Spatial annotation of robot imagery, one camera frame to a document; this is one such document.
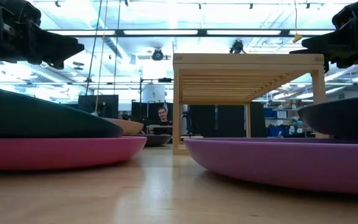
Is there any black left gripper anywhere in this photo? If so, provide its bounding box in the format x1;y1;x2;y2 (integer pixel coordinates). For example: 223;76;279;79
0;0;85;70

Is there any dark green plate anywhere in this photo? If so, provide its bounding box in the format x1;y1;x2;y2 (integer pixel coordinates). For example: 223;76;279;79
0;84;124;139

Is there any dark navy plate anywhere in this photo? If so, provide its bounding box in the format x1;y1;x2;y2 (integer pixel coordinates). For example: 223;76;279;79
298;95;358;141

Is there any magenta pink plate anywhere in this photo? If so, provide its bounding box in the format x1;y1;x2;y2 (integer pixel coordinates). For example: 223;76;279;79
0;136;148;172

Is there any pale beige-pink plate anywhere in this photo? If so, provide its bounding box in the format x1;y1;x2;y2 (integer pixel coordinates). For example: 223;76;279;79
102;117;144;136

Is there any purple plate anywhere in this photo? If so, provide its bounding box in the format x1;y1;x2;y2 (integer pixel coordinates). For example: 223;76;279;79
184;138;358;196

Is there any dark grey plate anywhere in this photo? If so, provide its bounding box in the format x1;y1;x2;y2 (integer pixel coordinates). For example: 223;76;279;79
123;134;172;147

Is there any wooden slatted shelf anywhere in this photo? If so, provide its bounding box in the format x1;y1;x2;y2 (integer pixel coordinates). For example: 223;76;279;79
172;53;331;156

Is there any blue bin with white label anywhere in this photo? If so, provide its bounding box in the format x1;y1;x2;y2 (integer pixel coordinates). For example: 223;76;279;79
264;107;289;119

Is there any blue storage bin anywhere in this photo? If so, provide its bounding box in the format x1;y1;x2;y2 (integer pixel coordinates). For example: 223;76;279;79
266;124;294;138

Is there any black partition panel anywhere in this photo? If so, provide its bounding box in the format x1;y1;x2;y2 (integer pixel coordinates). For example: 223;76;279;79
131;101;174;136
188;101;267;139

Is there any white cylindrical tank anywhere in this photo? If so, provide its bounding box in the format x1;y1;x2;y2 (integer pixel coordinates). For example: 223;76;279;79
141;83;166;103

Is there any person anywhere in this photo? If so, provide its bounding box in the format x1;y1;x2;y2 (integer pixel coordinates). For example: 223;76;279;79
149;106;174;136

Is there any yellow hanging cord plug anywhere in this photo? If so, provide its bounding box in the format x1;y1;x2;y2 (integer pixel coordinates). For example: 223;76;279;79
292;0;303;44

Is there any thin black hanging cable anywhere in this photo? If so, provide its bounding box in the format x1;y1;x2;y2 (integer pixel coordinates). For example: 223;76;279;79
113;0;121;96

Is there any black ceiling camera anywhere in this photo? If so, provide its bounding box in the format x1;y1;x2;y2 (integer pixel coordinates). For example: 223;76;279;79
229;39;247;54

